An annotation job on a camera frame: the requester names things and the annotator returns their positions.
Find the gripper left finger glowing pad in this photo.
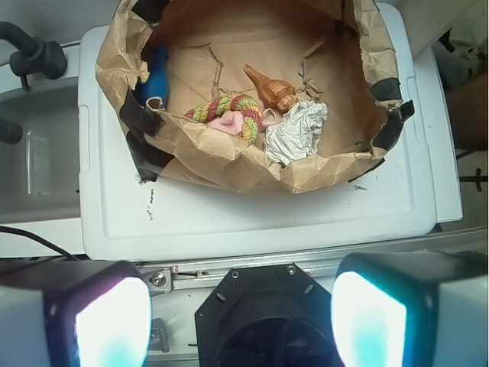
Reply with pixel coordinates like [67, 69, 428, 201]
[1, 261, 152, 366]

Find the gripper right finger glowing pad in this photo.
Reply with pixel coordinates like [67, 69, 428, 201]
[331, 251, 488, 366]

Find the crumpled white paper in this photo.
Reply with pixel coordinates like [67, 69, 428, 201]
[264, 99, 329, 166]

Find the white plastic cutting board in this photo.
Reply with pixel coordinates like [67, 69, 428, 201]
[78, 26, 437, 262]

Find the white sink basin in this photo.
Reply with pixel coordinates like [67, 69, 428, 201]
[1, 77, 80, 225]

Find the brown paper bag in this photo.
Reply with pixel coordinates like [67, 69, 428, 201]
[96, 1, 414, 194]

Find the pink soft toy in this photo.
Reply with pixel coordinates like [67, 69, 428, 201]
[206, 111, 244, 137]

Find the blue plastic bottle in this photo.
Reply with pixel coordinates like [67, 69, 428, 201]
[135, 46, 169, 108]

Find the brown conch shell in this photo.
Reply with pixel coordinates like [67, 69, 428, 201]
[243, 64, 299, 113]

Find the black sink faucet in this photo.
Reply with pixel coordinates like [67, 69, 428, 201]
[1, 21, 68, 92]

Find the aluminium rail with bracket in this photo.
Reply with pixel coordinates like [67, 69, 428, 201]
[135, 225, 489, 297]

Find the black cable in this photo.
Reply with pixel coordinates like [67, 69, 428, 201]
[0, 225, 79, 263]

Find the colourful braided rope toy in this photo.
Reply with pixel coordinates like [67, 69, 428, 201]
[185, 94, 263, 145]

